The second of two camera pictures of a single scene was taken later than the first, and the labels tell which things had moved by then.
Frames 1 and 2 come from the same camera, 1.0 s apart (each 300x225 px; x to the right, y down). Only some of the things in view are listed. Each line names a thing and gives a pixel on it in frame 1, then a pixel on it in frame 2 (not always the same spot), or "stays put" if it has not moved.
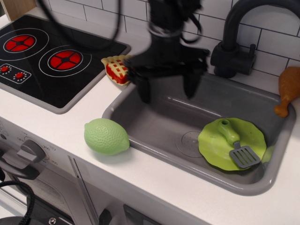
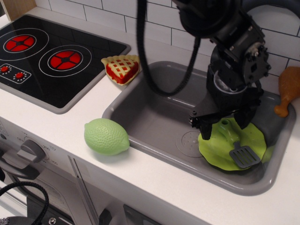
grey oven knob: (32, 151) stays put
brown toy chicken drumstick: (289, 84) stays put
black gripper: (166, 56) → (243, 103)
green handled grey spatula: (243, 155) stays put
